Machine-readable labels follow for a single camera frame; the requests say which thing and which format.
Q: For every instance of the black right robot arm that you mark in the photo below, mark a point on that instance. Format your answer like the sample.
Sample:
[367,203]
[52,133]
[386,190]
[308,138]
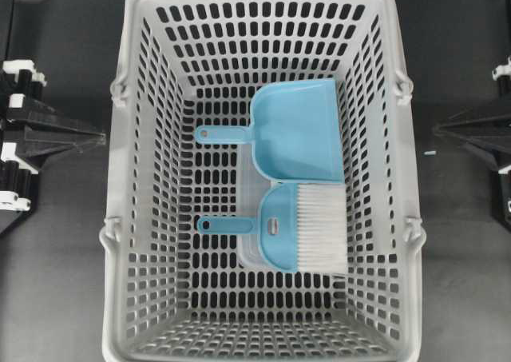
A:
[484,131]

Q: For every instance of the grey plastic shopping basket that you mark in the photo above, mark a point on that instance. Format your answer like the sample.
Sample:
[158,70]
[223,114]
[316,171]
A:
[172,294]

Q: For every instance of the blue hand brush white bristles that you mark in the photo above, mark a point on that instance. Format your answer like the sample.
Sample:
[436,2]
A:
[298,228]

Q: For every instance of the light blue dustpan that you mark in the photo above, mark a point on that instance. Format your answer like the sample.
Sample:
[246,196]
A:
[293,132]

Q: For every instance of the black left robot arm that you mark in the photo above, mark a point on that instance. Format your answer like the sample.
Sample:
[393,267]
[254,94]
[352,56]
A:
[31,133]

